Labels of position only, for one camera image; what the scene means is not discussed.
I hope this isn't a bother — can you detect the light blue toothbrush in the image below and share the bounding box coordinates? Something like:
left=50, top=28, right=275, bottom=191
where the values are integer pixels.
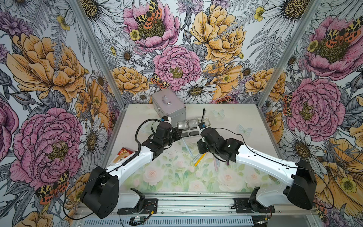
left=181, top=137, right=193, bottom=157

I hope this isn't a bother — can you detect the yellow toothbrush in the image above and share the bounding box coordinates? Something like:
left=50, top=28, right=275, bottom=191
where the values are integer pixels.
left=194, top=153, right=206, bottom=166

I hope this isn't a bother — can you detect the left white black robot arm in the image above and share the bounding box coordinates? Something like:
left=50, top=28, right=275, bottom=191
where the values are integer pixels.
left=80, top=121, right=182, bottom=218

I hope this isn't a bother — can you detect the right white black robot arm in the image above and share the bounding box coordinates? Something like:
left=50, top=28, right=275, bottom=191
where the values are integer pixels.
left=197, top=126, right=317, bottom=213

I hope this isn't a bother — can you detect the cream toothbrush holder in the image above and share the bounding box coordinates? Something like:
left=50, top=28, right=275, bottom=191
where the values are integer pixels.
left=176, top=118, right=202, bottom=138

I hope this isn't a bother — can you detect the silver pink metal case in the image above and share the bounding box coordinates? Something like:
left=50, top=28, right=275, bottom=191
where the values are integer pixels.
left=151, top=89, right=186, bottom=127

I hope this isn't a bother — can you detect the red white small box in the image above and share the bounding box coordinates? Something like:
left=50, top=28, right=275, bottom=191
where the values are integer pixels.
left=112, top=147, right=134, bottom=164

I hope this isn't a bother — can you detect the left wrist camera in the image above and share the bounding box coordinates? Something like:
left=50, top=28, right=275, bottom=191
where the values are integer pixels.
left=160, top=116, right=172, bottom=124

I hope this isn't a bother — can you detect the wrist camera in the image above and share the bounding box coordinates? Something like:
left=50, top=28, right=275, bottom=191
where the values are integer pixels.
left=160, top=116, right=172, bottom=124
left=197, top=122, right=207, bottom=131

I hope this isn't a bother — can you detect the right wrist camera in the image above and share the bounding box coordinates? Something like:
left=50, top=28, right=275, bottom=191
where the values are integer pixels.
left=197, top=122, right=207, bottom=131

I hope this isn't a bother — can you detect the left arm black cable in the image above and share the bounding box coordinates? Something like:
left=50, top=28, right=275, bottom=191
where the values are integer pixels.
left=113, top=118, right=162, bottom=168

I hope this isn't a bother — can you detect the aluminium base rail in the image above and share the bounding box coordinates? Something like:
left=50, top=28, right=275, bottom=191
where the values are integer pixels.
left=70, top=191, right=313, bottom=227

